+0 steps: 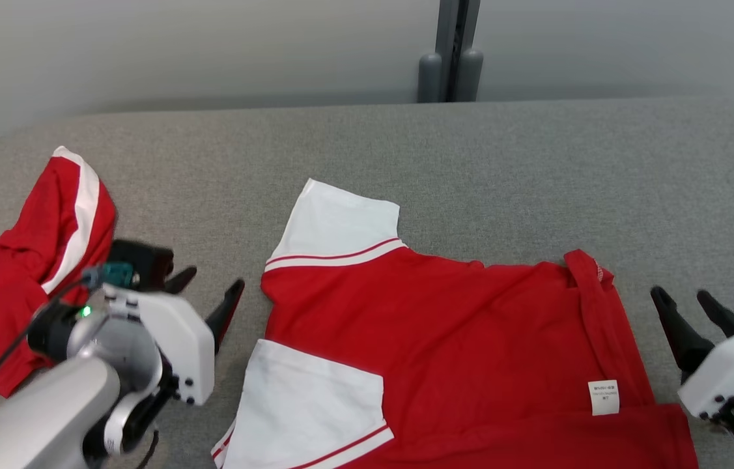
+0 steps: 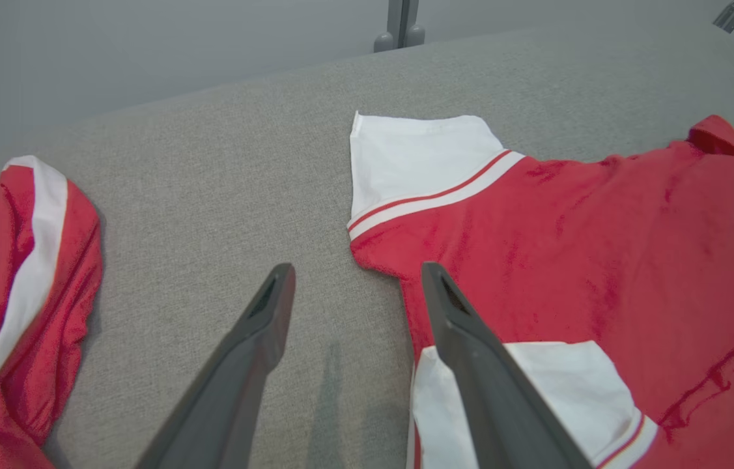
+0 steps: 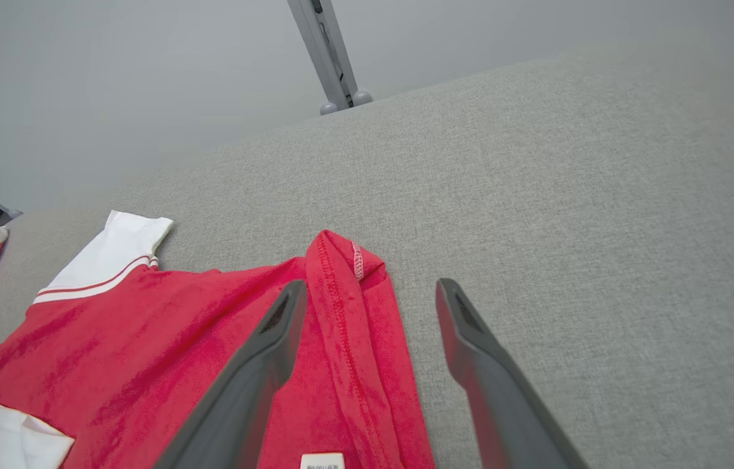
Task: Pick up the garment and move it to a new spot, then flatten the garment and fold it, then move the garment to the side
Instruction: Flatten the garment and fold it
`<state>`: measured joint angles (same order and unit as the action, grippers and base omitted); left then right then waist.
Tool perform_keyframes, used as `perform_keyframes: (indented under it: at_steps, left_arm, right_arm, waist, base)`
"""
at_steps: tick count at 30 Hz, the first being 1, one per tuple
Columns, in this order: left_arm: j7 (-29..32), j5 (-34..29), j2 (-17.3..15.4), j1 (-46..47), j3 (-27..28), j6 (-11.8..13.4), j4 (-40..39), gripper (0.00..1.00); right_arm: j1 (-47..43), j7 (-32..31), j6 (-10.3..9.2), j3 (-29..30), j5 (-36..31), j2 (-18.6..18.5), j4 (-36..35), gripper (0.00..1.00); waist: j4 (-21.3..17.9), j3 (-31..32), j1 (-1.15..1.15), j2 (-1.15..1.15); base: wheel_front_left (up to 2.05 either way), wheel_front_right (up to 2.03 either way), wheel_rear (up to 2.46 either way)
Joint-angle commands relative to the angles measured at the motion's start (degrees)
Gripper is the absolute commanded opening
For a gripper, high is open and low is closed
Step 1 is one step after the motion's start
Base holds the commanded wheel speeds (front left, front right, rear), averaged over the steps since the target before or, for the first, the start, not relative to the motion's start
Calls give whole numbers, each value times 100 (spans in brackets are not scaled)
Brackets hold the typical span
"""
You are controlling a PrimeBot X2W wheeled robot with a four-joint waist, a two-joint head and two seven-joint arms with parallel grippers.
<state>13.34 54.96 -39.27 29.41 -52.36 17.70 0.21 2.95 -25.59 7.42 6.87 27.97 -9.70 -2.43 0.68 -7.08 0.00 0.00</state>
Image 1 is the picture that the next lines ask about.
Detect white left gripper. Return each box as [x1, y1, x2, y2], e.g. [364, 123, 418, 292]
[103, 266, 246, 406]

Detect red shorts white stripe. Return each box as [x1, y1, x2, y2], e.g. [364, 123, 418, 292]
[0, 146, 117, 398]

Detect red jersey shirt white sleeves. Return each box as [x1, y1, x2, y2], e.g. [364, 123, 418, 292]
[210, 178, 699, 469]

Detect black cable teal connector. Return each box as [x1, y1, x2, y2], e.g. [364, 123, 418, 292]
[0, 262, 135, 451]

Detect grey partition post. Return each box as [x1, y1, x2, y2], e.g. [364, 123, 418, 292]
[417, 0, 485, 104]

